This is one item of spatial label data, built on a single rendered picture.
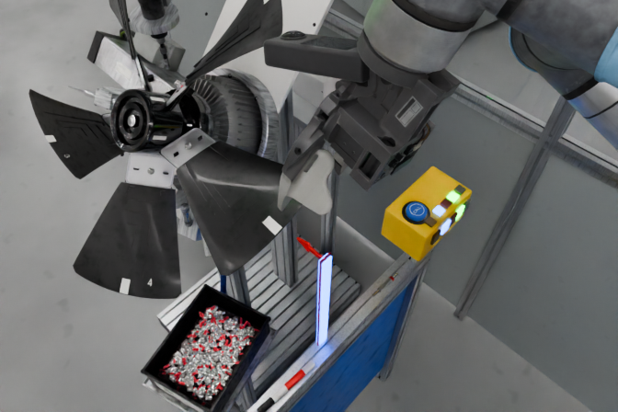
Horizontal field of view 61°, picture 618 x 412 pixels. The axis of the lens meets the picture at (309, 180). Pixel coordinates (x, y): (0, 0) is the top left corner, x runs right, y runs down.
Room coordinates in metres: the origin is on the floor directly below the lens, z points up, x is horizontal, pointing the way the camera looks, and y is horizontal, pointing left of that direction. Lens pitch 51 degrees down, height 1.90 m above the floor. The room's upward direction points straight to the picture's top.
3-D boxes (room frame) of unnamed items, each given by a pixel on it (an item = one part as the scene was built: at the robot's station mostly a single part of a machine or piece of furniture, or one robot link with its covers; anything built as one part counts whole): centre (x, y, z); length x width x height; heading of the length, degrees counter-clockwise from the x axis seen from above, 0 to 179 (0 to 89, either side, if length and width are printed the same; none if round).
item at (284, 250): (1.00, 0.09, 0.58); 0.09 x 0.04 x 1.15; 46
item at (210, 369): (0.41, 0.21, 0.83); 0.19 x 0.14 x 0.04; 152
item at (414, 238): (0.63, -0.24, 1.02); 0.16 x 0.10 x 0.11; 136
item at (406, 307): (0.65, -0.26, 0.39); 0.04 x 0.04 x 0.78; 46
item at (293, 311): (0.91, 0.18, 0.04); 0.62 x 0.46 x 0.08; 136
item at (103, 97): (0.91, 0.47, 1.08); 0.07 x 0.04 x 0.06; 56
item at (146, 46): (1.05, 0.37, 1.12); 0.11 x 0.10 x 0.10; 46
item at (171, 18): (0.68, 0.22, 1.50); 0.09 x 0.07 x 0.10; 171
